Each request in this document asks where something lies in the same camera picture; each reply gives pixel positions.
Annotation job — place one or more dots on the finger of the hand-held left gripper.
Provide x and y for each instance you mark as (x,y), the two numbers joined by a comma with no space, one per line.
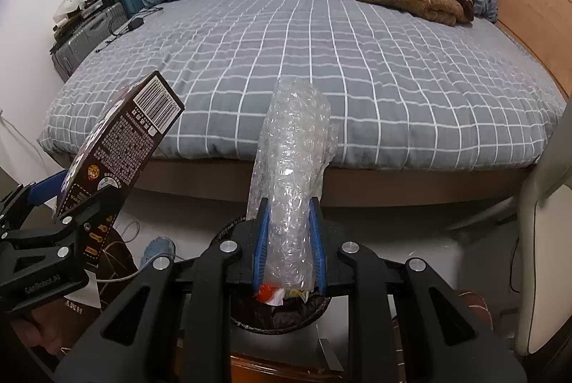
(89,208)
(44,188)

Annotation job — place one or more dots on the white round object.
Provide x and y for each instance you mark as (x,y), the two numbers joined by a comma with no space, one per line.
(67,3)

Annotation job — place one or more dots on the dark brown patterned bag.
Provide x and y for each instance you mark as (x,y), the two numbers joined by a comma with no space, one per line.
(120,258)

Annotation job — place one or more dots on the clear plastic bag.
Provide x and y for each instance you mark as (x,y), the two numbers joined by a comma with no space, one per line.
(290,164)

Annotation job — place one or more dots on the brown snack box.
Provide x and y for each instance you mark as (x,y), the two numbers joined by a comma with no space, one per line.
(129,132)

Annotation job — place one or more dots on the black power adapter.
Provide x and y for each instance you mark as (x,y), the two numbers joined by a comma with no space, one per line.
(136,23)

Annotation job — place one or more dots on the round black waste bin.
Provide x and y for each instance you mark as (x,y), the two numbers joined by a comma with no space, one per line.
(277,318)

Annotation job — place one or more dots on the red plastic bag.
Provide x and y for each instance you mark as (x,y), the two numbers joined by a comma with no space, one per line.
(267,292)

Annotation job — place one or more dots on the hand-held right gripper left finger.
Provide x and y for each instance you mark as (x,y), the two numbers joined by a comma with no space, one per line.
(261,249)

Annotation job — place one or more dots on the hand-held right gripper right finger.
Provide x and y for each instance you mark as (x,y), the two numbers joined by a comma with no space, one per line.
(318,249)

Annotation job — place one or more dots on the person's left hand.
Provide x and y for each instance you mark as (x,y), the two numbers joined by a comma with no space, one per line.
(44,331)

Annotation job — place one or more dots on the grey suitcase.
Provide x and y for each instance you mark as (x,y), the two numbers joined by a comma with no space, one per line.
(85,43)

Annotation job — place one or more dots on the beige chair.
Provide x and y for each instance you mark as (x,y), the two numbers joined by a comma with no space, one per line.
(536,253)

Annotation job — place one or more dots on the blue shoe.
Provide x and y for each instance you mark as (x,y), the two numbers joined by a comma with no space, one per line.
(156,251)

